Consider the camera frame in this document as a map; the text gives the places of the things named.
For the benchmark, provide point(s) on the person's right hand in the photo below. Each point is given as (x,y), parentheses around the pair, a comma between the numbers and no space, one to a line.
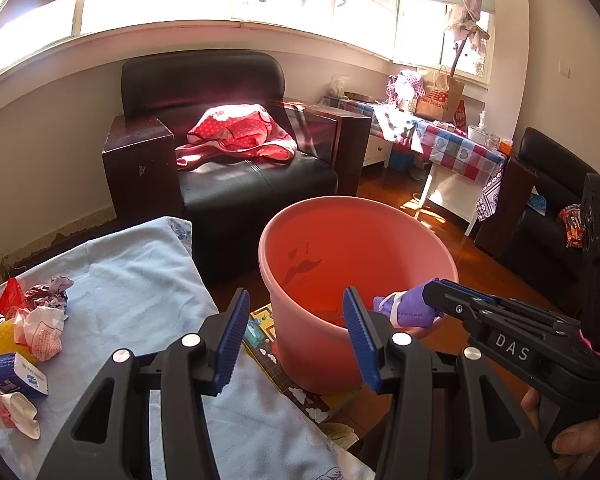
(590,440)

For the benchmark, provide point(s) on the white table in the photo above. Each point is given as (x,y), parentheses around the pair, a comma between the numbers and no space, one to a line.
(450,195)

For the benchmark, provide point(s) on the small blue white box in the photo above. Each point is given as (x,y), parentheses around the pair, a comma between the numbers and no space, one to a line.
(10,372)

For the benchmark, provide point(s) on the white drawer cabinet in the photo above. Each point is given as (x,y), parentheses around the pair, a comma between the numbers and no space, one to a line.
(377,150)

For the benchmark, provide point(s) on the light blue printed cloth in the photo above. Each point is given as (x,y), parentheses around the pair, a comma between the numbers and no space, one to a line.
(140,285)

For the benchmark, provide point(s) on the red polka dot blanket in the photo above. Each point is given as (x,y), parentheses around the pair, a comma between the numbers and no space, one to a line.
(235,130)

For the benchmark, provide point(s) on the clear glass cup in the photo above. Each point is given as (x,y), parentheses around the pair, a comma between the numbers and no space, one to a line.
(492,141)

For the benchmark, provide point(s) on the blue storage box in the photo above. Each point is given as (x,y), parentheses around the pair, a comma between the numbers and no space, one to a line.
(400,161)

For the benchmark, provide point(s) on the cartoon printed floor mat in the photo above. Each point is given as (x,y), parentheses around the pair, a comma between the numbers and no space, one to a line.
(300,395)

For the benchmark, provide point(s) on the white orange plastic bag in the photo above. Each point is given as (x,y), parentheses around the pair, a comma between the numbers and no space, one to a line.
(42,332)

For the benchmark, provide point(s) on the small orange item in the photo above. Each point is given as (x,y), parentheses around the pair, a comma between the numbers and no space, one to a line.
(505,146)

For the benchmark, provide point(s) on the clear plastic bag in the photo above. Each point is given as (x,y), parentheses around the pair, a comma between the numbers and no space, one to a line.
(340,86)

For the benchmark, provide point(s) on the beige round pad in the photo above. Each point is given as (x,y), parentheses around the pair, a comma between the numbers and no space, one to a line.
(340,432)

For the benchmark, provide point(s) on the red plastic wrapper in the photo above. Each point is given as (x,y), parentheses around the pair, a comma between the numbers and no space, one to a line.
(11,300)

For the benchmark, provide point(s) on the dark flat box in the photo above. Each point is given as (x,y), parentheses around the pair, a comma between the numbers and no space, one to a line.
(360,96)

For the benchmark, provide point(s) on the white wall socket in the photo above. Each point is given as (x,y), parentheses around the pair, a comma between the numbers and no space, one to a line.
(562,67)

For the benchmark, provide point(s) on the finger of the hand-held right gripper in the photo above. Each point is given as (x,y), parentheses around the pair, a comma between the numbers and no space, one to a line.
(460,290)
(470,312)

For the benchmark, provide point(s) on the blue plastic item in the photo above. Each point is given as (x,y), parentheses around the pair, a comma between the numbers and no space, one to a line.
(536,204)

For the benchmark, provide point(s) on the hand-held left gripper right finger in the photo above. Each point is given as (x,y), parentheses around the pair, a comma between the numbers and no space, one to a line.
(362,345)

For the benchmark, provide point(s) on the white container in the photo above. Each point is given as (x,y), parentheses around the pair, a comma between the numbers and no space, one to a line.
(475,134)

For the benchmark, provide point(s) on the red white patterned cloth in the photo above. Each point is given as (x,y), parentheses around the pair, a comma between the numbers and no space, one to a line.
(405,87)

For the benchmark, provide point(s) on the crumpled silver purple wrapper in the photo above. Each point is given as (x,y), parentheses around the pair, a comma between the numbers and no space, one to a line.
(45,292)

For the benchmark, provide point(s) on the purple glove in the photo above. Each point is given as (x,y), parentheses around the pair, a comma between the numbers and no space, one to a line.
(415,305)

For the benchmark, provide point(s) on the colourful snack packet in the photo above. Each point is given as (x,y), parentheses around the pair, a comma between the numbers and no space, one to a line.
(572,225)

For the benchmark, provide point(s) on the checkered tablecloth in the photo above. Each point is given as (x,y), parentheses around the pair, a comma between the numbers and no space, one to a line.
(450,150)

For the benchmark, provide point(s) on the pink white packet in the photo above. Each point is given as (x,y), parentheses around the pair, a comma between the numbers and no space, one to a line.
(15,407)

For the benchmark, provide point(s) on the brown paper shopping bag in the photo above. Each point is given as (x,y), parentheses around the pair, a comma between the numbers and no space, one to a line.
(440,97)

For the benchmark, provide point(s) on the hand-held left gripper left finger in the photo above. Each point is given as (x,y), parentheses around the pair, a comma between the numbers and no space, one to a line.
(232,340)

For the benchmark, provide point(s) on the pink plastic bucket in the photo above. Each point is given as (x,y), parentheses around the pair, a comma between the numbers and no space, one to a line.
(330,240)

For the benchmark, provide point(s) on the black leather armchair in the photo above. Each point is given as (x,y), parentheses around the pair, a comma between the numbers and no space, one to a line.
(545,260)
(260,190)

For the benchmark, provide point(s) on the pink dried flower bouquet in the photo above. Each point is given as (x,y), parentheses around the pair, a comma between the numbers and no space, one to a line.
(467,5)

